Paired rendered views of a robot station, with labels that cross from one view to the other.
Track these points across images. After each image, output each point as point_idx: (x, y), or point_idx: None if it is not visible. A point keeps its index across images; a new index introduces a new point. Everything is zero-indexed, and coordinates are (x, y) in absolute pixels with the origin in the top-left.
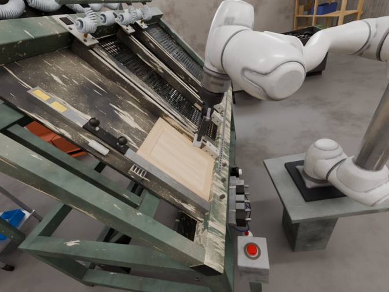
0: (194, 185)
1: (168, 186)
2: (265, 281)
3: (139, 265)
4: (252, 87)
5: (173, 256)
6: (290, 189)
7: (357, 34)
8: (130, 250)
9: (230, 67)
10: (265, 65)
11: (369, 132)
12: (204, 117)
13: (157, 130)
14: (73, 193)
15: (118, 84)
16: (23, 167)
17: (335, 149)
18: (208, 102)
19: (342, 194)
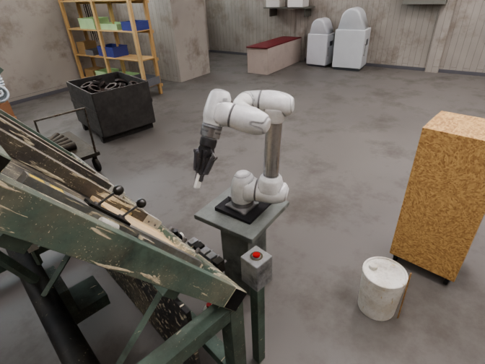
0: None
1: (168, 248)
2: (270, 276)
3: (170, 363)
4: (256, 129)
5: (213, 299)
6: (234, 223)
7: (249, 100)
8: (147, 362)
9: (239, 122)
10: (261, 119)
11: (267, 153)
12: (214, 157)
13: (107, 207)
14: (154, 250)
15: (33, 163)
16: (119, 234)
17: (250, 174)
18: (212, 146)
19: (264, 207)
